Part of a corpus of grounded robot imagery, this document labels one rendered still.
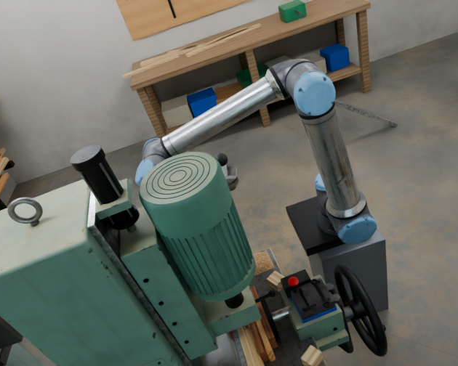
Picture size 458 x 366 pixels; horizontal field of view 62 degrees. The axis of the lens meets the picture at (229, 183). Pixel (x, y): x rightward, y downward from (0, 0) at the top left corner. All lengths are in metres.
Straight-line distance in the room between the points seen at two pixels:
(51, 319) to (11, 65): 3.66
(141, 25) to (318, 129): 3.00
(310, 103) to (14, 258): 0.84
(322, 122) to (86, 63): 3.25
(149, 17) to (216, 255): 3.37
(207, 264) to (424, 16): 4.39
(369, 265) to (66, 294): 1.43
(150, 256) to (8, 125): 3.92
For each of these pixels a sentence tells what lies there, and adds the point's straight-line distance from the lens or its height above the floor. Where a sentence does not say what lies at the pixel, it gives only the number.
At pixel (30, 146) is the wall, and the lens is 4.68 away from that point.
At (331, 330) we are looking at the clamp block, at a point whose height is 0.89.
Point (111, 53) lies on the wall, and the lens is 4.11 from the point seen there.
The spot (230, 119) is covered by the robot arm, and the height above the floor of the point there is 1.32.
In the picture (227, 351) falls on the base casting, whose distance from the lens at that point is 1.31.
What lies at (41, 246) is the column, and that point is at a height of 1.52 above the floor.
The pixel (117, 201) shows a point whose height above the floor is 1.52.
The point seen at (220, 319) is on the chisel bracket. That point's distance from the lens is 1.05.
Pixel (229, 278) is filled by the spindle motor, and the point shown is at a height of 1.26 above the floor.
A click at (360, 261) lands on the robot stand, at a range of 1.86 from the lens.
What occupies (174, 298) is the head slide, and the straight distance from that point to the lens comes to 0.89.
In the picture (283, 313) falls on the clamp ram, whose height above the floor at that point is 0.96.
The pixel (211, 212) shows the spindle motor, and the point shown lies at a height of 1.45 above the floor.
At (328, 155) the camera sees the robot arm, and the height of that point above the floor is 1.16.
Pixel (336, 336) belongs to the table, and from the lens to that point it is 1.19.
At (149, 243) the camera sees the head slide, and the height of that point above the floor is 1.42.
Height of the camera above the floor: 1.91
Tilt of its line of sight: 36 degrees down
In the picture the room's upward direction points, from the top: 20 degrees counter-clockwise
